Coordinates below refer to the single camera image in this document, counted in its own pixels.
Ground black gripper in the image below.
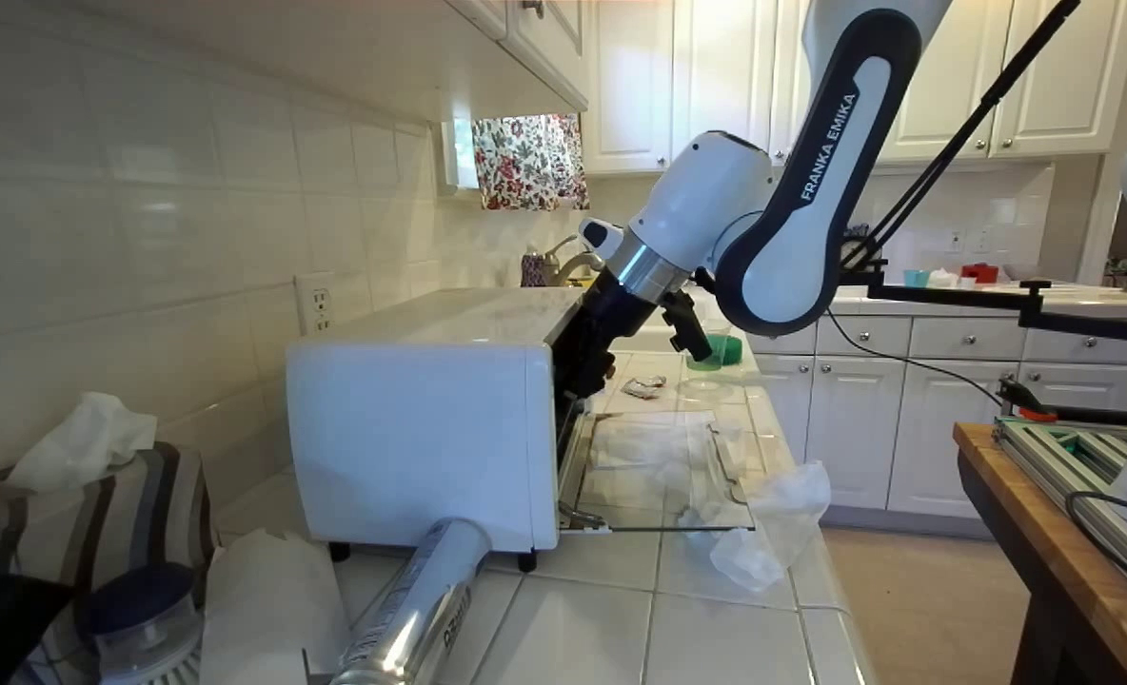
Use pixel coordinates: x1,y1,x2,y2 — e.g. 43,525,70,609
552,270,656,416

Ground glass oven door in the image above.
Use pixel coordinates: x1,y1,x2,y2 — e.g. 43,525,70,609
555,409,756,535

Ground white toaster oven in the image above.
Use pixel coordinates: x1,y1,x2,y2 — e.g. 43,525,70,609
283,285,621,575

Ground metal faucet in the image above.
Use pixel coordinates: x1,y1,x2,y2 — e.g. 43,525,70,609
519,233,602,289

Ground green round scrubber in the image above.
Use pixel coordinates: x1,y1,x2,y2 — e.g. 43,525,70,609
685,326,748,377

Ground floral curtain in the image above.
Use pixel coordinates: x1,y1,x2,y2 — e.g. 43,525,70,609
470,110,594,212

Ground crumpled white cloth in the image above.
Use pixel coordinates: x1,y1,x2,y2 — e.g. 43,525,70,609
680,459,838,599

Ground aluminium foil roll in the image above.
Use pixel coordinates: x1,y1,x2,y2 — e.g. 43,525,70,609
321,515,496,685

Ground white base cabinets with drawers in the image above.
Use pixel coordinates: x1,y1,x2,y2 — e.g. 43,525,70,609
736,310,1127,525

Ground red black clamp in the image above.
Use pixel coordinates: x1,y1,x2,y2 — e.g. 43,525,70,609
996,377,1061,426

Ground striped tissue box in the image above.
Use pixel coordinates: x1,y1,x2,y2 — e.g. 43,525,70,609
0,439,222,685

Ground grey metal mounting plate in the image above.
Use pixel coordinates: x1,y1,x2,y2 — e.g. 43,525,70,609
990,411,1127,595

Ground white tissue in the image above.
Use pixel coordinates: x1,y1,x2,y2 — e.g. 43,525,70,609
5,389,164,500

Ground jar with blue lid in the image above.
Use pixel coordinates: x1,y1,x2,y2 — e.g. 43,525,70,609
71,562,203,685

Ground wooden table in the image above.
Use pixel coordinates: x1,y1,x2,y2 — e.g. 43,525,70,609
953,420,1127,685

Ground white wall outlet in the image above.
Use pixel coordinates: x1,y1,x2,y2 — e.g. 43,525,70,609
292,274,339,340

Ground black camera cable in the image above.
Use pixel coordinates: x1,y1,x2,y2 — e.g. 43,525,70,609
826,310,1040,411

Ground white wall cabinets row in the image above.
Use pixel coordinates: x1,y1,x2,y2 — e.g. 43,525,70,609
579,0,1127,176

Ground white wall cabinet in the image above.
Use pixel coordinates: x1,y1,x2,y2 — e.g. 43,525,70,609
79,0,594,126

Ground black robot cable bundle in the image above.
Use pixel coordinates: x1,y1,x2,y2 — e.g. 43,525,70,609
834,0,1088,278

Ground black table cable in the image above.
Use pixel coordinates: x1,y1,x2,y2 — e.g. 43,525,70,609
1061,485,1127,599

